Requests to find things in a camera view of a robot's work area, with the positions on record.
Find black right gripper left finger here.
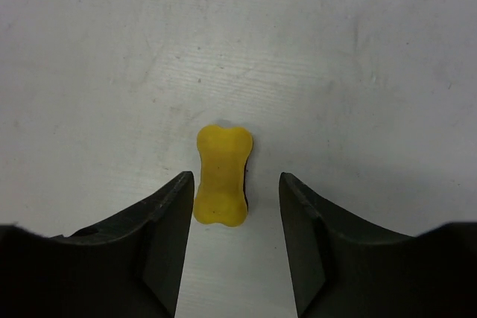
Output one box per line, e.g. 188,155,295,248
1,171,195,317

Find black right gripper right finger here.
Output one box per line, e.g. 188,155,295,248
279,173,476,317

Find yellow bone-shaped eraser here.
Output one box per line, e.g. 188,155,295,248
193,124,253,227

